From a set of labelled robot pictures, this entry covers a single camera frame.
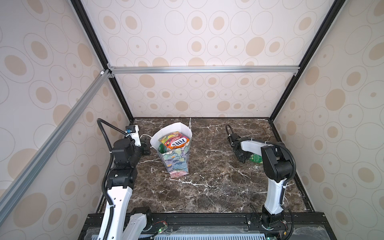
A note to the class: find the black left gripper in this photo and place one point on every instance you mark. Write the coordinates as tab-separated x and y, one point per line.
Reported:
144	140

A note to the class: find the black vertical frame post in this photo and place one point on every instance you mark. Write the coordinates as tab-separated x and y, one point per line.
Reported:
96	44
313	47

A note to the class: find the green snack packet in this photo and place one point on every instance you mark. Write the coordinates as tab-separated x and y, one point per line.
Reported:
256	159

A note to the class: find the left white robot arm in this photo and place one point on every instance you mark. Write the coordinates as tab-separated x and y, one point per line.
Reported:
118	190

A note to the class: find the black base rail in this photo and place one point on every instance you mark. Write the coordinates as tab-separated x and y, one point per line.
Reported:
234	226

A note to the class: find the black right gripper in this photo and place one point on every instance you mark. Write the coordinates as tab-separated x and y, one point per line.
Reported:
242	159

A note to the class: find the aluminium horizontal back rail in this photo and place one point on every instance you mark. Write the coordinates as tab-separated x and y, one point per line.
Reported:
203	70

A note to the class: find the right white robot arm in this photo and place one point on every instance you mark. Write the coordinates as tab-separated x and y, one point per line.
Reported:
279	167

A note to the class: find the yellow green Fox's candy packet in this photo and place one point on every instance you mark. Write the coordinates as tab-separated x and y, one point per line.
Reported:
162	148

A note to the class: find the black vertical frame post right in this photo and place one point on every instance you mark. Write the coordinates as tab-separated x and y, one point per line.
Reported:
313	47

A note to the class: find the aluminium left side rail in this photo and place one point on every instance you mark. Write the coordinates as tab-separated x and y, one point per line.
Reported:
20	185

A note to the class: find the black vertical frame post left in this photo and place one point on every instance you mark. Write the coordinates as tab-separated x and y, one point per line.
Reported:
96	44

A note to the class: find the orange red Fox's candy packet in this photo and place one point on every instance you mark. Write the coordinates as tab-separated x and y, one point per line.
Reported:
174	140

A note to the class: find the colourful painted paper bag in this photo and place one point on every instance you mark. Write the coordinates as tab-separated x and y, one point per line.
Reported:
175	161

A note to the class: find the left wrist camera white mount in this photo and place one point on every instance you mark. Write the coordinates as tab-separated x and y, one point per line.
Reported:
132	132

